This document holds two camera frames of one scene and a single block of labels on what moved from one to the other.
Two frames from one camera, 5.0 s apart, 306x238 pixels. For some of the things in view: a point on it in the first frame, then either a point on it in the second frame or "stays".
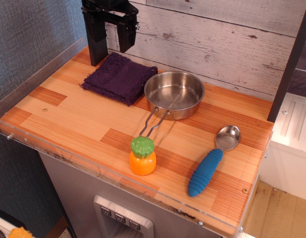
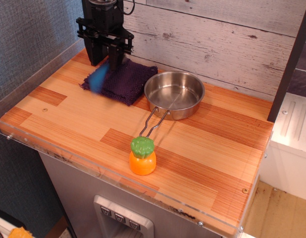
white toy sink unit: [286, 164] stays
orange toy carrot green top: [142, 159] stays
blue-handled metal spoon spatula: [227, 137] → [97, 78]
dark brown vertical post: [292, 63] stays
